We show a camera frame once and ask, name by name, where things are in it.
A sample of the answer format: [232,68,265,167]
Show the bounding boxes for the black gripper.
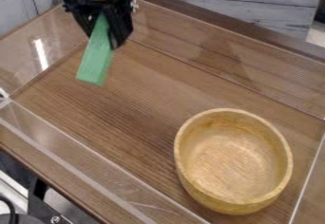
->
[63,0,134,49]

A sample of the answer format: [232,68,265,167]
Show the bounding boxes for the black table leg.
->
[28,177,48,200]

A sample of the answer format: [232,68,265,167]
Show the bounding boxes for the brown wooden bowl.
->
[174,108,293,215]

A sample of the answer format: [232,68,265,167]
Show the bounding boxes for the clear acrylic front wall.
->
[0,99,210,224]

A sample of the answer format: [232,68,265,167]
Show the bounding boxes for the black cable under table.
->
[0,196,18,224]

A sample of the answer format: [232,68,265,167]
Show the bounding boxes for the green rectangular block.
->
[77,14,113,85]

